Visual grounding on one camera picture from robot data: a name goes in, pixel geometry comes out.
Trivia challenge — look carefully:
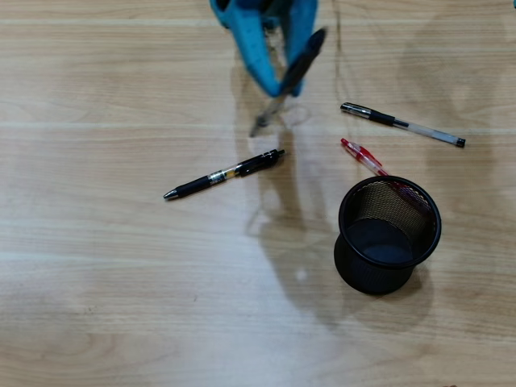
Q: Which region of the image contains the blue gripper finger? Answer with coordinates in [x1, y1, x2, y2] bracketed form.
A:
[209, 0, 282, 98]
[283, 0, 320, 98]

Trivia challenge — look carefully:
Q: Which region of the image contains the red retractable pen white grip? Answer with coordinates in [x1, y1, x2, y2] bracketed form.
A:
[340, 137, 427, 211]

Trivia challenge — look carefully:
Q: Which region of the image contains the black mesh pen holder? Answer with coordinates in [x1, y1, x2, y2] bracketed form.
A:
[333, 174, 443, 297]

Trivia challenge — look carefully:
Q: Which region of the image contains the clear barrel pen black cap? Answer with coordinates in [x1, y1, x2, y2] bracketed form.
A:
[339, 101, 467, 149]

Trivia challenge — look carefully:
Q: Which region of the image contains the black retractable pen yellow band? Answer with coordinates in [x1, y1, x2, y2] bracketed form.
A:
[162, 148, 287, 202]

